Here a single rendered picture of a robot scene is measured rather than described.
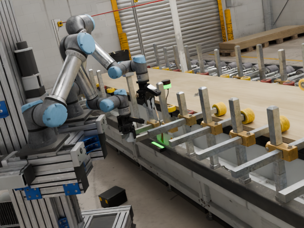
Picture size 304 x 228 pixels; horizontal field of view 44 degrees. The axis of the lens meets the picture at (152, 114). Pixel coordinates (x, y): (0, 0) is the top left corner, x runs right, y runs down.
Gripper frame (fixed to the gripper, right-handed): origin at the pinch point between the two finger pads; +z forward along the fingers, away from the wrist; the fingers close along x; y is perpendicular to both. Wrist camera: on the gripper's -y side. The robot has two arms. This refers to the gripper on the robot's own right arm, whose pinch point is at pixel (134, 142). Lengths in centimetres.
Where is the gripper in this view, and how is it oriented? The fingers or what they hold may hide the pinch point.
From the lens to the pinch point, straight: 235.9
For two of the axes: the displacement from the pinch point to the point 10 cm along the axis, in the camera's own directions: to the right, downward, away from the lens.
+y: -8.7, 2.9, -3.9
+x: 4.5, 1.6, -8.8
